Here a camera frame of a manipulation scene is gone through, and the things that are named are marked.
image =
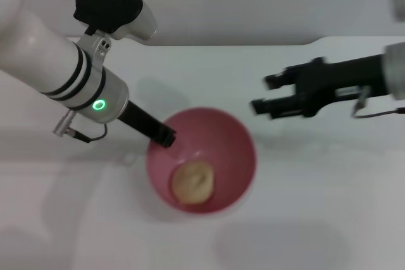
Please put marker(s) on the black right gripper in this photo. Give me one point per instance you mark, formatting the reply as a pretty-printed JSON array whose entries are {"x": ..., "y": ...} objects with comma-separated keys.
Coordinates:
[{"x": 335, "y": 80}]

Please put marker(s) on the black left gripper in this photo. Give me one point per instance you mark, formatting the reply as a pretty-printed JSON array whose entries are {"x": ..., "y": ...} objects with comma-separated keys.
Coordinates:
[{"x": 140, "y": 121}]

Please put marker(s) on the beige egg yolk pastry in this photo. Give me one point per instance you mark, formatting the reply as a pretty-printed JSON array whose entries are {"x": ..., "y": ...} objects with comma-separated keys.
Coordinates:
[{"x": 193, "y": 183}]

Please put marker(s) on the pink plastic bowl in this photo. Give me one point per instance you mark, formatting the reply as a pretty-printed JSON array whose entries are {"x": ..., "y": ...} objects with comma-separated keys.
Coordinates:
[{"x": 228, "y": 156}]

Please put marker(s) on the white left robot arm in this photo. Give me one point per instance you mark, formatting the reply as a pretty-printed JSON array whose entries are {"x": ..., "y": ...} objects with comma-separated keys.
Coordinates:
[{"x": 47, "y": 61}]

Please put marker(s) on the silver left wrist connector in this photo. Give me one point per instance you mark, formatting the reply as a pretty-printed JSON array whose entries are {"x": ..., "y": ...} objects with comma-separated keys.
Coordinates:
[{"x": 62, "y": 124}]

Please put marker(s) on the silver left camera bracket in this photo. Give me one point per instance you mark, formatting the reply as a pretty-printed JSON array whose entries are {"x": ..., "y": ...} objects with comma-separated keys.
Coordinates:
[{"x": 98, "y": 45}]

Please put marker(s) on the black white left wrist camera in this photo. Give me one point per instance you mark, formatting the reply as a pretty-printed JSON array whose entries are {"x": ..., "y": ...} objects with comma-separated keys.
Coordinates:
[{"x": 110, "y": 7}]

